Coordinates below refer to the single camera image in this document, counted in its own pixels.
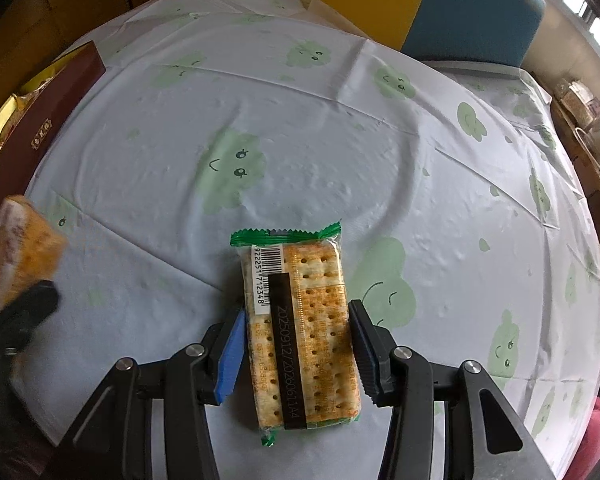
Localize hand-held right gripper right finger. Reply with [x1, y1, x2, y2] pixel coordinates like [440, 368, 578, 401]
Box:
[349, 300, 556, 480]

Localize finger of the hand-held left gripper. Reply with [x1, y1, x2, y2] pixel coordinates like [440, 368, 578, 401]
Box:
[0, 283, 59, 357]

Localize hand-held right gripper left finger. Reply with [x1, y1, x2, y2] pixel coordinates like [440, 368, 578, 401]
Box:
[50, 310, 246, 480]

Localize orange cake packet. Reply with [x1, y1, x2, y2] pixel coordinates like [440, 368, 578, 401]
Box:
[0, 195, 68, 321]

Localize green-edged cracker packet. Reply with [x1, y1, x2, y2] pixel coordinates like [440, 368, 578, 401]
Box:
[230, 221, 363, 447]

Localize gold tin box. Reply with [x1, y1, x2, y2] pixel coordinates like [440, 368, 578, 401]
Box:
[0, 41, 107, 226]

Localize white green-print tablecloth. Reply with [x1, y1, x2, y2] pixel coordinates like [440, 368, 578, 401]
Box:
[10, 0, 600, 480]

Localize wooden cabinet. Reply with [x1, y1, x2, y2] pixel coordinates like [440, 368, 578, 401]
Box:
[0, 0, 146, 126]

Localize wooden side table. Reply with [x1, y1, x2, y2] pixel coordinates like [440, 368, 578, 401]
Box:
[550, 80, 600, 241]

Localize grey yellow blue chair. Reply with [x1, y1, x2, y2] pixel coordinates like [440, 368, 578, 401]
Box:
[300, 0, 546, 68]

